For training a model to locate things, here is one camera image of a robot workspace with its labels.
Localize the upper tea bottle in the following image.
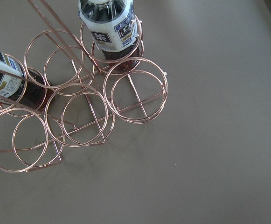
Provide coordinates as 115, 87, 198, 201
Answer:
0, 51, 49, 110

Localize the copper wire bottle rack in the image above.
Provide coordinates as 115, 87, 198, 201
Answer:
0, 0, 168, 173

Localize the tea bottle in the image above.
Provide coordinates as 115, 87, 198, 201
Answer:
0, 51, 49, 110
78, 0, 140, 61

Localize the lower right tea bottle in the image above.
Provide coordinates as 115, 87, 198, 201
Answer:
78, 0, 140, 61

